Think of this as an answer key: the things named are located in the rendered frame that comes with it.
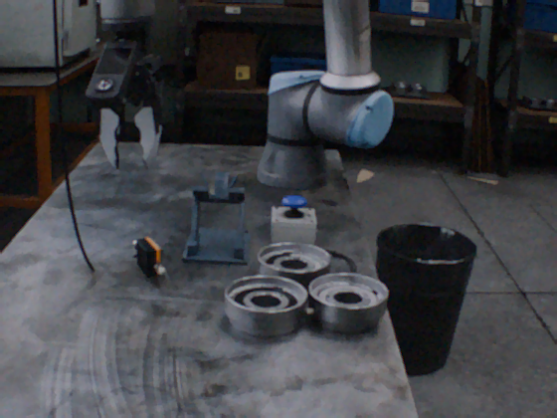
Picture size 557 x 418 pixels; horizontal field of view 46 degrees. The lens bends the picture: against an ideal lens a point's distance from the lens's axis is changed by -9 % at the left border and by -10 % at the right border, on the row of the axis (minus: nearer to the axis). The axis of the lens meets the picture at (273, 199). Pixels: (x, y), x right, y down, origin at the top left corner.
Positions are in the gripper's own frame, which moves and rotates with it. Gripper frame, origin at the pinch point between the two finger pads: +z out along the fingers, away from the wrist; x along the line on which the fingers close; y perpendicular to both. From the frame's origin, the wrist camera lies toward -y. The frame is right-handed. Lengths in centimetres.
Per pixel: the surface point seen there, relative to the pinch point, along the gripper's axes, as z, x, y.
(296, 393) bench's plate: 17.4, -24.7, -27.4
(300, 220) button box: 14.9, -22.6, 15.7
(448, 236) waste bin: 67, -67, 126
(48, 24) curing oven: 1, 96, 193
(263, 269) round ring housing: 15.1, -18.3, -1.4
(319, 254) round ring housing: 15.8, -26.0, 5.2
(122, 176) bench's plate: 19, 16, 46
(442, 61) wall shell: 56, -104, 404
